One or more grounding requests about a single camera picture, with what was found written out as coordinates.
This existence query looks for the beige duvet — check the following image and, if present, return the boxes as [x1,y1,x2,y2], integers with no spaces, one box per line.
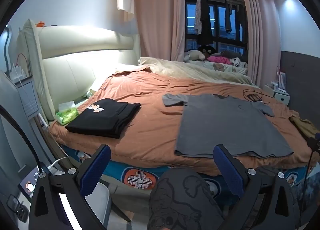
[115,56,260,88]

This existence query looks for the blue cartoon bed sheet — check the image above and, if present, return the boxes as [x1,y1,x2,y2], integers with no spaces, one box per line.
[60,145,315,195]

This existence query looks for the white charging cable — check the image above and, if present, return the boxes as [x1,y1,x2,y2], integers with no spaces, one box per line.
[37,114,69,170]

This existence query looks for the black and white cloth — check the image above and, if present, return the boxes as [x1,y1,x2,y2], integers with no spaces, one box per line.
[231,58,248,68]

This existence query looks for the red cable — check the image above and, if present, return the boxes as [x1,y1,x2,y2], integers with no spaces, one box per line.
[16,53,32,76]

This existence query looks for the tablet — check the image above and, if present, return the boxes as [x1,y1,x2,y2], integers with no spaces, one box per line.
[19,165,50,199]

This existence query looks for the white chair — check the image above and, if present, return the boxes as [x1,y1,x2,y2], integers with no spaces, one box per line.
[82,182,133,230]

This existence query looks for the black tripod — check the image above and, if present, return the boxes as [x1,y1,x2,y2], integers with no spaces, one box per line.
[299,132,320,220]

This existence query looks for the black plush toy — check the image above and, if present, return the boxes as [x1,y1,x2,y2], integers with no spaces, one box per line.
[197,44,217,56]

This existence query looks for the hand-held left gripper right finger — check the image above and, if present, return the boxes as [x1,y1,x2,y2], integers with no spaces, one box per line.
[213,144,300,230]

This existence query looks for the person's patterned grey pants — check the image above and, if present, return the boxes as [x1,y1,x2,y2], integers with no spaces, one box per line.
[147,166,304,230]

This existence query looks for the olive cloth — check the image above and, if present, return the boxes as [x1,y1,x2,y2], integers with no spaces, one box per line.
[289,116,320,140]

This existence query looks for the dark framed window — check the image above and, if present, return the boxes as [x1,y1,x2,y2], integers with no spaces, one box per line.
[184,0,249,57]

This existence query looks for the black folded t-shirt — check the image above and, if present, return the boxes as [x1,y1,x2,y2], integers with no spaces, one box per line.
[65,98,142,139]

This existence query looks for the cream padded headboard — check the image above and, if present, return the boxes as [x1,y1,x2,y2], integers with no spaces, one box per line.
[16,19,142,122]

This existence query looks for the grey bedside cabinet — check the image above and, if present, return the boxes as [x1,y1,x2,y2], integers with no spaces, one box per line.
[14,75,50,130]

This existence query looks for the left hand-held gripper cable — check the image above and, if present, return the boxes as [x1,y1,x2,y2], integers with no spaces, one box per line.
[0,105,52,178]

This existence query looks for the white plush toy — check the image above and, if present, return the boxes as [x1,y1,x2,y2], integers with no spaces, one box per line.
[184,50,207,62]

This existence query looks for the white nightstand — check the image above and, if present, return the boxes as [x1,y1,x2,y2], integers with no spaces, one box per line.
[262,84,291,106]

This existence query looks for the orange blanket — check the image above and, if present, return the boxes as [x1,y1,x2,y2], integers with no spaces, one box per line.
[49,71,320,177]

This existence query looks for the pink cloth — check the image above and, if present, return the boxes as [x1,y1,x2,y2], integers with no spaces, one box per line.
[206,55,233,65]

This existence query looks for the green tissue packet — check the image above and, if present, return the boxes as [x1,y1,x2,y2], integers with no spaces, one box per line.
[55,101,80,125]

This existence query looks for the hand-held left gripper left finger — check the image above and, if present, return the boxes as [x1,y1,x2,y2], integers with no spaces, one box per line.
[29,144,112,230]

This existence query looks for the pink curtain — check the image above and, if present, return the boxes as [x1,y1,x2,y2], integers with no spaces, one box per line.
[241,0,282,88]
[134,0,185,62]

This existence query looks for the thin black cable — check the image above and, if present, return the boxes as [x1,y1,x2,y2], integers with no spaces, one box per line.
[242,89,270,104]

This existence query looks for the floral hanging garment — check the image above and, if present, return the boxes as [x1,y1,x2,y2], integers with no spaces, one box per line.
[194,0,203,34]

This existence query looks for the grey t-shirt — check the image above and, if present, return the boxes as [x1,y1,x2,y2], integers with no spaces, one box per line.
[162,93,295,158]

